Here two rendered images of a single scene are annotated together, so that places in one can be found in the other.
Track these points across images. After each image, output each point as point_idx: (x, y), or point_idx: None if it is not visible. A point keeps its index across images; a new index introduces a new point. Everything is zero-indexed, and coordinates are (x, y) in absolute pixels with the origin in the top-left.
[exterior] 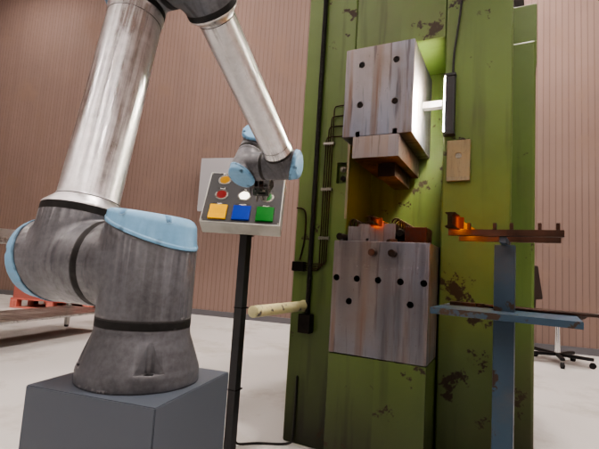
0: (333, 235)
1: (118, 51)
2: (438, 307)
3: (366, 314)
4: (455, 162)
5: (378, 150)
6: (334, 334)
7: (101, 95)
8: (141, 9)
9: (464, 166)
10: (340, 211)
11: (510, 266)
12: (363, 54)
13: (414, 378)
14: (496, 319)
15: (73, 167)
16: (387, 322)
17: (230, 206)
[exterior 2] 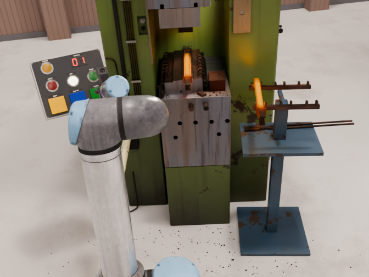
0: (144, 77)
1: (116, 195)
2: (248, 153)
3: (189, 143)
4: (239, 18)
5: (183, 21)
6: (167, 158)
7: (118, 226)
8: (117, 157)
9: (246, 21)
10: (147, 58)
11: (285, 116)
12: None
13: (223, 171)
14: (280, 155)
15: (119, 269)
16: (204, 145)
17: (66, 95)
